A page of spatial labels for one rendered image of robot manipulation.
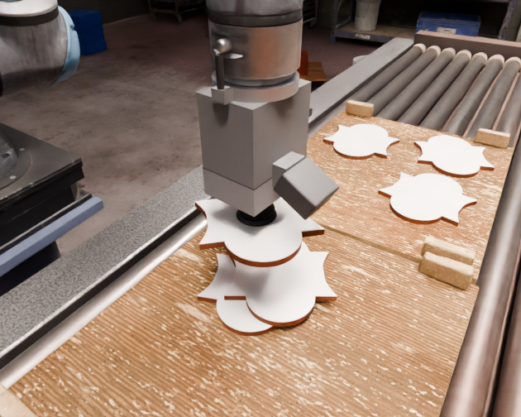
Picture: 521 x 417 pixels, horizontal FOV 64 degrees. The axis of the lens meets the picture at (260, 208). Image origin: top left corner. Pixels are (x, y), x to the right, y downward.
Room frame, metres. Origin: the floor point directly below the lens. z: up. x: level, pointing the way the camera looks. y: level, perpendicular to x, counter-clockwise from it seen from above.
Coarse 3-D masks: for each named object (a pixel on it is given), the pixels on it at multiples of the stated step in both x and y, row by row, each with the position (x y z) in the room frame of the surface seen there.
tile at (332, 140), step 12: (336, 132) 0.76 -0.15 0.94; (348, 132) 0.76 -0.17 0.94; (360, 132) 0.76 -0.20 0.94; (372, 132) 0.76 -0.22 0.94; (384, 132) 0.76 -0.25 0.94; (336, 144) 0.71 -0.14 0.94; (348, 144) 0.71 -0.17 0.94; (360, 144) 0.71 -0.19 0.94; (372, 144) 0.71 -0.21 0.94; (384, 144) 0.71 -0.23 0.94; (348, 156) 0.67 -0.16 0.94; (360, 156) 0.66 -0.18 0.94; (384, 156) 0.67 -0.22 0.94
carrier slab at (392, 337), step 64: (192, 256) 0.41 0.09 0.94; (384, 256) 0.41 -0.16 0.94; (128, 320) 0.30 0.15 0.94; (192, 320) 0.30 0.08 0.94; (320, 320) 0.30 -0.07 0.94; (384, 320) 0.30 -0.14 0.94; (448, 320) 0.30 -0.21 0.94; (64, 384) 0.23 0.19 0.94; (128, 384) 0.23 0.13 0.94; (192, 384) 0.23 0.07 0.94; (256, 384) 0.23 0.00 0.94; (320, 384) 0.23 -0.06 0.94; (384, 384) 0.23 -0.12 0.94; (448, 384) 0.23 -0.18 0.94
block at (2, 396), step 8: (0, 384) 0.21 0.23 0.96; (0, 392) 0.20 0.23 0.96; (8, 392) 0.20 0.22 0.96; (0, 400) 0.19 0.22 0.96; (8, 400) 0.19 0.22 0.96; (16, 400) 0.19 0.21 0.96; (0, 408) 0.19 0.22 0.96; (8, 408) 0.19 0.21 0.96; (16, 408) 0.19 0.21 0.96; (24, 408) 0.19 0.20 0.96; (0, 416) 0.18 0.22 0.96; (8, 416) 0.18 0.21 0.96; (16, 416) 0.18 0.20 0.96; (24, 416) 0.18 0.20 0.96; (32, 416) 0.18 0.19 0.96
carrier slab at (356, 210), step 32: (384, 128) 0.80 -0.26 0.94; (416, 128) 0.80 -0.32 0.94; (320, 160) 0.66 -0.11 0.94; (352, 160) 0.66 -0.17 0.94; (384, 160) 0.66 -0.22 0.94; (416, 160) 0.66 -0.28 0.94; (352, 192) 0.56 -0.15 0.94; (480, 192) 0.56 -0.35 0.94; (320, 224) 0.48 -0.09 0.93; (352, 224) 0.47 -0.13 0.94; (384, 224) 0.47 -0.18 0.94; (416, 224) 0.47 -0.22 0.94; (448, 224) 0.47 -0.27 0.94; (480, 224) 0.47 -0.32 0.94; (416, 256) 0.41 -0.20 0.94; (480, 256) 0.41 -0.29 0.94
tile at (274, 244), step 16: (208, 208) 0.37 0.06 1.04; (224, 208) 0.37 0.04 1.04; (288, 208) 0.37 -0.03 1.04; (208, 224) 0.34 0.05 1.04; (224, 224) 0.34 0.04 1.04; (240, 224) 0.34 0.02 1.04; (272, 224) 0.34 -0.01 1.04; (288, 224) 0.34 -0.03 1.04; (304, 224) 0.34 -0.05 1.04; (208, 240) 0.31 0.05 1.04; (224, 240) 0.31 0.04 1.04; (240, 240) 0.31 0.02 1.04; (256, 240) 0.31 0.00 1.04; (272, 240) 0.31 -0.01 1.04; (288, 240) 0.31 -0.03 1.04; (240, 256) 0.29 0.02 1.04; (256, 256) 0.29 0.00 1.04; (272, 256) 0.29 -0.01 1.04; (288, 256) 0.29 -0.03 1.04
